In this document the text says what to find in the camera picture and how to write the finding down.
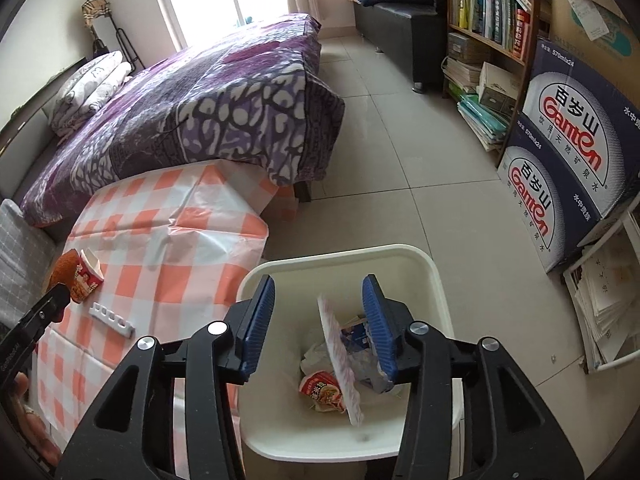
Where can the white plastic hook rack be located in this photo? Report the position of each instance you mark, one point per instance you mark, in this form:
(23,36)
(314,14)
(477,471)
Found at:
(112,317)

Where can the white plastic bin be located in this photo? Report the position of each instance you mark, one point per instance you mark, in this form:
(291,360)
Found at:
(300,270)

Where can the dark bench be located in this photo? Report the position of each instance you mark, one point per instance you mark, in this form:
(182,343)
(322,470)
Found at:
(400,40)

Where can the white carton box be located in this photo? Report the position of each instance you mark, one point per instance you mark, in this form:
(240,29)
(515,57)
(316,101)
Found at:
(500,87)

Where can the folded white quilt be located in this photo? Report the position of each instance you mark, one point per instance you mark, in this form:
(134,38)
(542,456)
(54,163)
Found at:
(92,85)

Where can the stack of papers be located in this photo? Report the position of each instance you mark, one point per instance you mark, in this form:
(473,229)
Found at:
(607,290)

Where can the orange white checkered tablecloth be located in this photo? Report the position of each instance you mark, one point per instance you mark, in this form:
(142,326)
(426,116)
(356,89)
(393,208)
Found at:
(165,230)

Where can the black coat rack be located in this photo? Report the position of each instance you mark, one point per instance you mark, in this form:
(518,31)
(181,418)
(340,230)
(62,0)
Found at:
(125,45)

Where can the dark bed headboard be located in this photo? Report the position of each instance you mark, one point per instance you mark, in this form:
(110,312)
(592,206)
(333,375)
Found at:
(25,145)

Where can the brown cardboard box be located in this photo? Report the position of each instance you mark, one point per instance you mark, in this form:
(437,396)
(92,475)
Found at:
(590,5)

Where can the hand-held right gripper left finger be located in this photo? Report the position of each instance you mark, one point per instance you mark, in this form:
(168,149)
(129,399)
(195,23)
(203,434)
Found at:
(255,330)

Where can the person's left hand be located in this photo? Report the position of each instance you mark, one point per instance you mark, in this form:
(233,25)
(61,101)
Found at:
(30,420)

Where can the row of colourful books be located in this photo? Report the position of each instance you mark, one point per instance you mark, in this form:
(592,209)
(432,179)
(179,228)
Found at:
(492,10)

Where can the bed with purple bedspread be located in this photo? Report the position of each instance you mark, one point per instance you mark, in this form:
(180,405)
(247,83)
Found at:
(200,105)

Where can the grey checkered cushion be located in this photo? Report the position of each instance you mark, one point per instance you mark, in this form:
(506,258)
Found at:
(22,255)

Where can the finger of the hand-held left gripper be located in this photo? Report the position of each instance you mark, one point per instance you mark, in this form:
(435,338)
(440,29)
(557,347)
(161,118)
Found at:
(47,307)

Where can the orange brown wrapper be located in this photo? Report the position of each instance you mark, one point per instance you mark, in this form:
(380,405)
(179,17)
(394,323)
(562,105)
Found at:
(62,270)

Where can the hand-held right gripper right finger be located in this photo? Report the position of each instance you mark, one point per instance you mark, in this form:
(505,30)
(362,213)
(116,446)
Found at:
(380,330)

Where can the pink striped white packet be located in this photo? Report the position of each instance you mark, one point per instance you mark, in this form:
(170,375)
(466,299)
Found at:
(342,360)

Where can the wooden bookshelf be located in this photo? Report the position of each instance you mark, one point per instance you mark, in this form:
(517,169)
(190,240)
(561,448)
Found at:
(532,15)

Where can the red instant noodle cup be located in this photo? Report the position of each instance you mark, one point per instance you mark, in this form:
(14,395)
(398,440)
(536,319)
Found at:
(87,280)

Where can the stack of flat books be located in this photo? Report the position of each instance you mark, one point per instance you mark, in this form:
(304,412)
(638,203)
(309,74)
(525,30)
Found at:
(477,115)

